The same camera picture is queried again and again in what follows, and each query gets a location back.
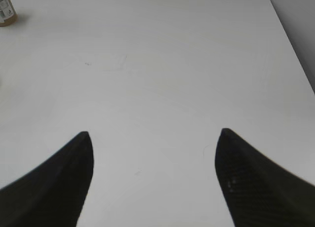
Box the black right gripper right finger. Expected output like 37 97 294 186
215 128 315 227

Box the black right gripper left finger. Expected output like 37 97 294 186
0 131 94 227

